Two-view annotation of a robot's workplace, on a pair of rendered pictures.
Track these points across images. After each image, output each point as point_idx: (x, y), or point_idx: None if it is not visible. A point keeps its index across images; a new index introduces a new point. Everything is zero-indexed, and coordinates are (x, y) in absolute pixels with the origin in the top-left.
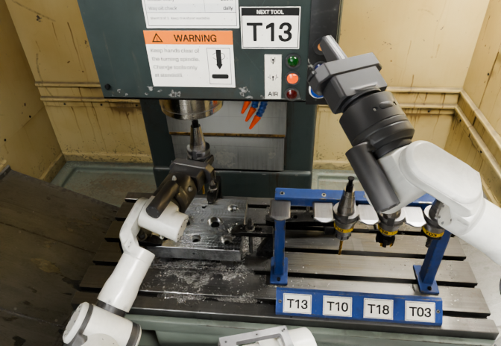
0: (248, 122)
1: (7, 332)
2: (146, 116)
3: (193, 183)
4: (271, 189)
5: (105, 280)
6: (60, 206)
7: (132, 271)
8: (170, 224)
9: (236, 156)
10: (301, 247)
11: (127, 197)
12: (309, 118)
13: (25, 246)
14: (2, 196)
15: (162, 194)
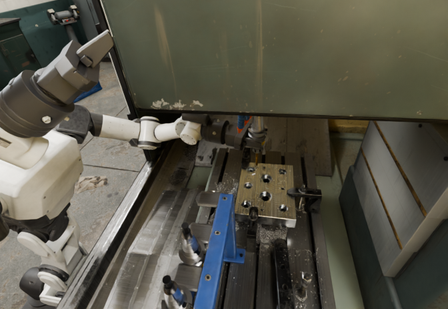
0: (392, 197)
1: None
2: (368, 126)
3: (219, 134)
4: (373, 276)
5: (233, 157)
6: (313, 137)
7: (167, 128)
8: (183, 129)
9: (373, 215)
10: (258, 280)
11: (305, 154)
12: (444, 274)
13: (277, 132)
14: None
15: (193, 114)
